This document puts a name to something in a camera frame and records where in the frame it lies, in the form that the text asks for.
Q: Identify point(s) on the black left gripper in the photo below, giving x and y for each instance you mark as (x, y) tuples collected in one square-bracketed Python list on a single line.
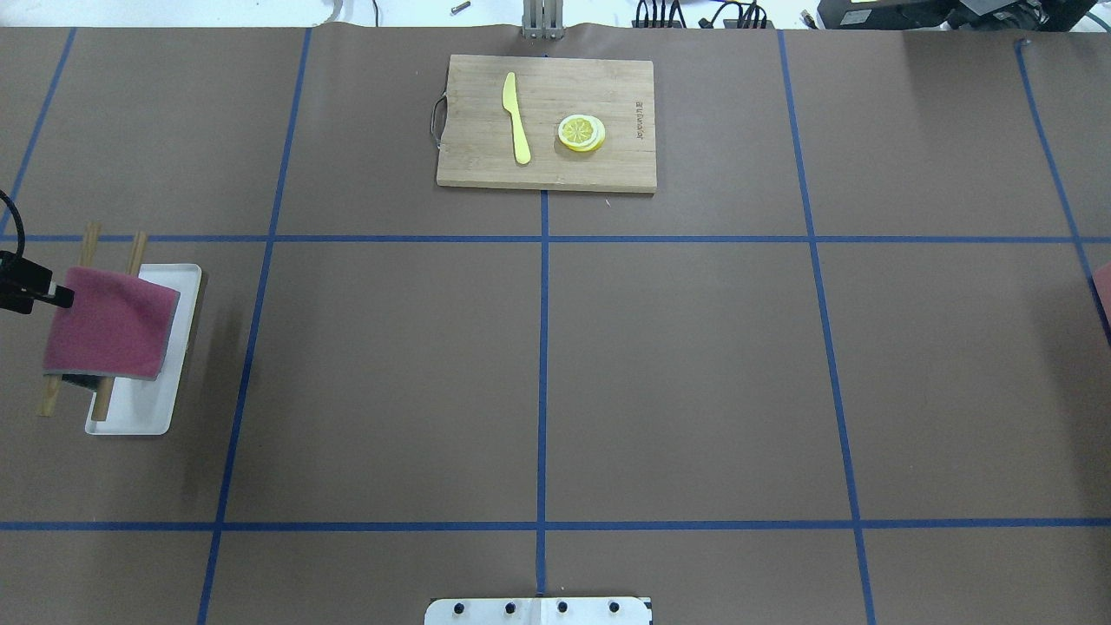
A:
[(35, 286)]

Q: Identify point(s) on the pink microfiber cloth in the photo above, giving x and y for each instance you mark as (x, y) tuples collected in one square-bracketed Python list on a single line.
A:
[(100, 335)]

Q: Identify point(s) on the left wooden rack rod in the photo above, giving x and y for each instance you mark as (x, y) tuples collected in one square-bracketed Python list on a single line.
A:
[(53, 383)]

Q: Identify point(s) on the wooden rack rod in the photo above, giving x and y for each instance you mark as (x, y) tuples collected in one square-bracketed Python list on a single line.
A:
[(53, 383), (105, 389)]

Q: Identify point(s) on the right wooden rack rod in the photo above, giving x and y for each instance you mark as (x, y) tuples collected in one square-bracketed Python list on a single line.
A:
[(105, 389)]

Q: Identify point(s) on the white plastic tray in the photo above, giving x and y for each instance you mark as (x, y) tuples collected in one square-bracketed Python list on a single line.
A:
[(145, 395)]

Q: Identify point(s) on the wooden cutting board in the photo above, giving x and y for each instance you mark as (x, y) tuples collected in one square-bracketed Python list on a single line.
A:
[(475, 146)]

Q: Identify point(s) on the yellow plastic knife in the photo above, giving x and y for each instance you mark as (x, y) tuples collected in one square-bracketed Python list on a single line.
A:
[(520, 144)]

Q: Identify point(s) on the lemon slice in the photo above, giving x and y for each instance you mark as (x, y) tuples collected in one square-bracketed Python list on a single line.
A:
[(581, 133)]

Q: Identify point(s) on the metal mounting plate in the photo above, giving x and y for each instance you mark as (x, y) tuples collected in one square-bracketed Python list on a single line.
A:
[(541, 610)]

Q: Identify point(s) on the black device at back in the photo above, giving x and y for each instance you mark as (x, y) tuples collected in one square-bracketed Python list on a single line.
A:
[(1043, 16)]

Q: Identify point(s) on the pink plastic bin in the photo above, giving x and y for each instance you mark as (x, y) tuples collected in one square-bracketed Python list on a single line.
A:
[(1101, 278)]

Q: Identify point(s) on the metal bracket post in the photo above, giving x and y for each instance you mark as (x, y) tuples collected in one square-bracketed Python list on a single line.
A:
[(543, 20)]

